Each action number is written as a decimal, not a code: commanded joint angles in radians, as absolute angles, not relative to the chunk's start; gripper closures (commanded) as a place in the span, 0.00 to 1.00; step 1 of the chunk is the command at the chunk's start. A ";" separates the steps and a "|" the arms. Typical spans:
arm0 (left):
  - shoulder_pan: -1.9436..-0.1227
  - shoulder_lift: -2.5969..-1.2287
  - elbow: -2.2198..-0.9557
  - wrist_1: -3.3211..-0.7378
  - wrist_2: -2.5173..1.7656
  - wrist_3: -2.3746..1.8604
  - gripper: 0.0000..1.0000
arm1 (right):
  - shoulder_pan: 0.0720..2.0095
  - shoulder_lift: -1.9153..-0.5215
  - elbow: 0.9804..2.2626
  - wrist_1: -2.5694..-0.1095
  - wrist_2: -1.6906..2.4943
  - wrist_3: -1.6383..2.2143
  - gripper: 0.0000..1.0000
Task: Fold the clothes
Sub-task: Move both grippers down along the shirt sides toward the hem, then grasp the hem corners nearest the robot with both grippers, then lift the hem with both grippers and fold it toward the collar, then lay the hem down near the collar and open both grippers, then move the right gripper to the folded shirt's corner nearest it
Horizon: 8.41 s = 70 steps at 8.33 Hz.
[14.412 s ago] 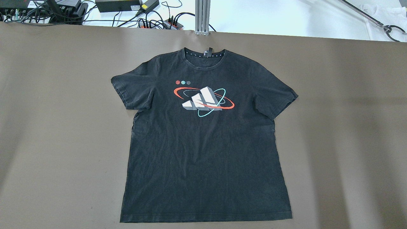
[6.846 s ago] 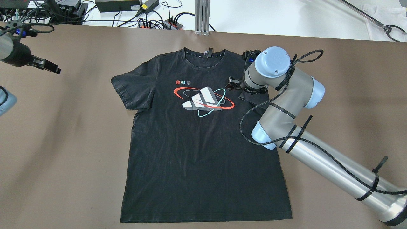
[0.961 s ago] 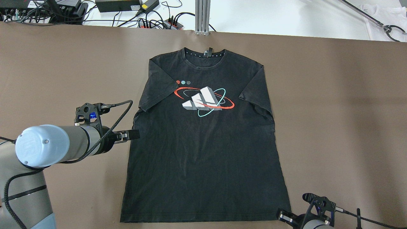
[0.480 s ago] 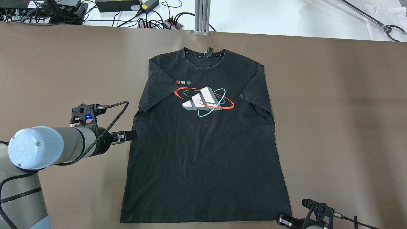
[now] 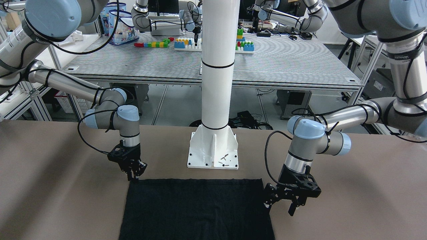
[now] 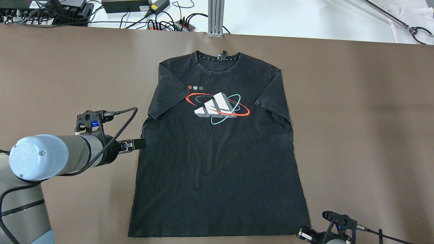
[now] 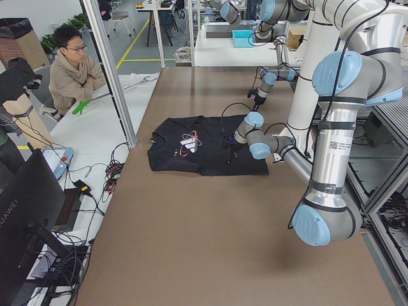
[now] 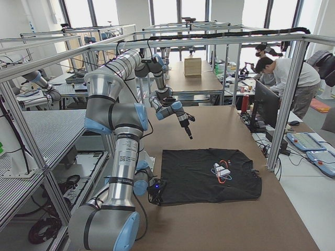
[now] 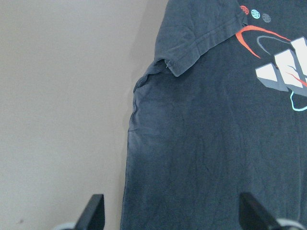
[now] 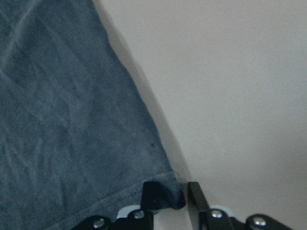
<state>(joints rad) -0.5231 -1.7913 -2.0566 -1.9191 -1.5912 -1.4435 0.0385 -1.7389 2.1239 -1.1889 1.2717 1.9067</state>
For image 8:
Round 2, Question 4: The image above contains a person with black mask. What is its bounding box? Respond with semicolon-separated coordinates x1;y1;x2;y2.
250;44;266;79

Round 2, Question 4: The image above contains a black computer monitor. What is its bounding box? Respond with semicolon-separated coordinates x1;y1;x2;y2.
249;81;280;133

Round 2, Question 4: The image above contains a striped metal work table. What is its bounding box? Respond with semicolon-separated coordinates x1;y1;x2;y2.
0;108;110;236

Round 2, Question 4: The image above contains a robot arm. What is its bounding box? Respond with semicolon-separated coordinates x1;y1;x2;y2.
135;54;195;139
68;49;148;250

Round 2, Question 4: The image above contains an aluminium cage frame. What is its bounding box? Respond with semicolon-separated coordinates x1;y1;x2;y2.
0;25;335;231

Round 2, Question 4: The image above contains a teach pendant far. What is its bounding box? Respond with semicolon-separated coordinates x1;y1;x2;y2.
286;132;326;152

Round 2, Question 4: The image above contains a teach pendant near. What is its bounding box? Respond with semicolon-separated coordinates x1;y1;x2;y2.
306;151;335;178

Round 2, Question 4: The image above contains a red bottle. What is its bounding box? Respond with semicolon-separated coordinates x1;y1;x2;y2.
241;95;249;113

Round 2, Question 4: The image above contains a person in white sweater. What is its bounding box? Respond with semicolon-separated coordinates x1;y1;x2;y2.
255;56;321;120

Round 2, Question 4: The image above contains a cardboard box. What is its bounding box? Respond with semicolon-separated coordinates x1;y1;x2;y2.
184;58;202;76

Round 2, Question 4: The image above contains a teach pendant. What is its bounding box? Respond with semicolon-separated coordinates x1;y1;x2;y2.
286;132;326;152
306;151;335;178

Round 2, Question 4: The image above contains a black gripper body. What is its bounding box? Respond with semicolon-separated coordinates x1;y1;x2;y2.
147;179;167;206
176;112;195;129

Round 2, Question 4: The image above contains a black graphic t-shirt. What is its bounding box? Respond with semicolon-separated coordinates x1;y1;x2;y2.
161;149;262;206

